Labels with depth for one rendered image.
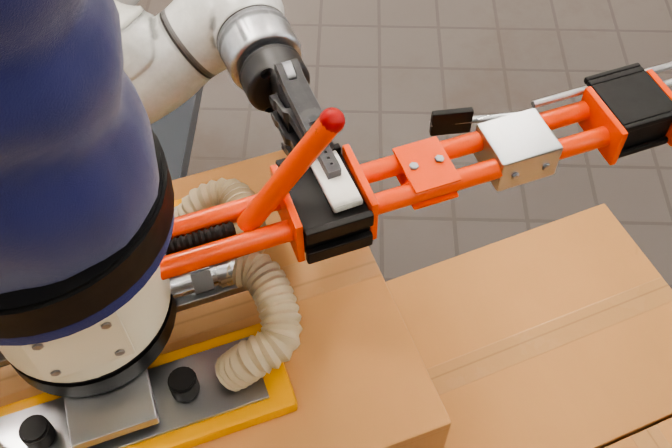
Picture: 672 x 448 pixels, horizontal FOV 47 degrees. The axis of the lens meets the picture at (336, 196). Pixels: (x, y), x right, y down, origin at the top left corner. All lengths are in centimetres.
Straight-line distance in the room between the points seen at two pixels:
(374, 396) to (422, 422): 5
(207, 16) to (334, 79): 158
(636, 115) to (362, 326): 36
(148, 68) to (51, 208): 46
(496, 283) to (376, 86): 120
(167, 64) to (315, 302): 34
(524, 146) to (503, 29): 193
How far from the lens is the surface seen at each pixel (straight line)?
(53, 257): 57
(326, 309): 86
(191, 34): 96
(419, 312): 137
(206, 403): 80
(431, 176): 78
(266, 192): 73
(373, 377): 82
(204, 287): 80
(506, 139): 82
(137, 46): 97
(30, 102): 48
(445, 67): 257
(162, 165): 65
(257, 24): 90
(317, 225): 74
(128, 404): 78
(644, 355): 142
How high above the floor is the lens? 173
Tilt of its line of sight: 52 degrees down
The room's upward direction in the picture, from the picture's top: straight up
